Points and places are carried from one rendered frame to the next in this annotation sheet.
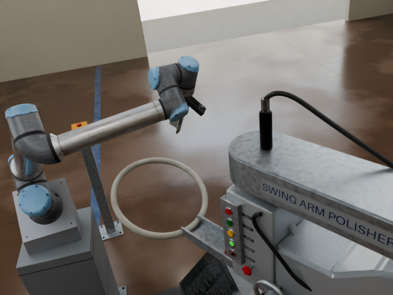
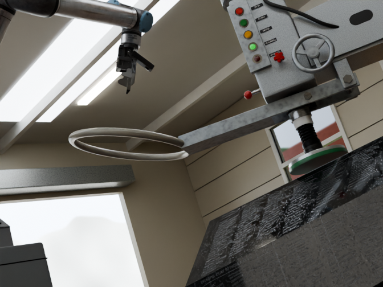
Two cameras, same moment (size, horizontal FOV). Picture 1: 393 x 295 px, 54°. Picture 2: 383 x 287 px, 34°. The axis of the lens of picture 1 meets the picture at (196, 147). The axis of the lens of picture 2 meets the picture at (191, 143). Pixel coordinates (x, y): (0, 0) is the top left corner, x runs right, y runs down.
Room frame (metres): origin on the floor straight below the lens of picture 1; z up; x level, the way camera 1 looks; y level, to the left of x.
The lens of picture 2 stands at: (-0.45, 1.46, 0.36)
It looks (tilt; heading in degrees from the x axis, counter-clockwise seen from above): 17 degrees up; 322
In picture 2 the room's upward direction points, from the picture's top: 18 degrees counter-clockwise
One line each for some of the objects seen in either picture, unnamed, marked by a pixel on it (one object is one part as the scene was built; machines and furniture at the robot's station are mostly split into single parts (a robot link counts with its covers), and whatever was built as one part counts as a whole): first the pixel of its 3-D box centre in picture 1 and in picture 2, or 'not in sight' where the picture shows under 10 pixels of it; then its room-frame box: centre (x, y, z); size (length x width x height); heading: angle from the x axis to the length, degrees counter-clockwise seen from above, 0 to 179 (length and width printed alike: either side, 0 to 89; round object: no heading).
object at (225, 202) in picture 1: (233, 230); (248, 36); (1.04, -0.09, 1.36); 0.08 x 0.03 x 0.28; 42
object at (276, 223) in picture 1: (286, 241); (295, 44); (1.00, -0.28, 1.31); 0.36 x 0.22 x 0.45; 42
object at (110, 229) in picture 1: (96, 182); not in sight; (2.66, 0.86, 0.54); 0.20 x 0.20 x 1.09; 14
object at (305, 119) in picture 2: not in sight; (302, 122); (1.06, -0.23, 1.01); 0.07 x 0.07 x 0.04
